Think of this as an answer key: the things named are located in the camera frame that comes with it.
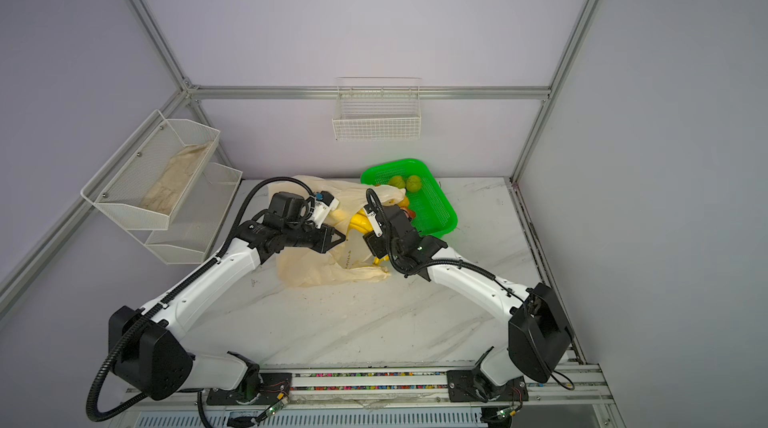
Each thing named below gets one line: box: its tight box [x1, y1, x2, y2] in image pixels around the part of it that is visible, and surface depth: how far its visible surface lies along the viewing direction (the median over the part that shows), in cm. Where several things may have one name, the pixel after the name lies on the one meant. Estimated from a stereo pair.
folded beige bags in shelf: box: [140, 141, 212, 214], surface depth 82 cm
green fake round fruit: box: [406, 175, 422, 193], surface depth 116 cm
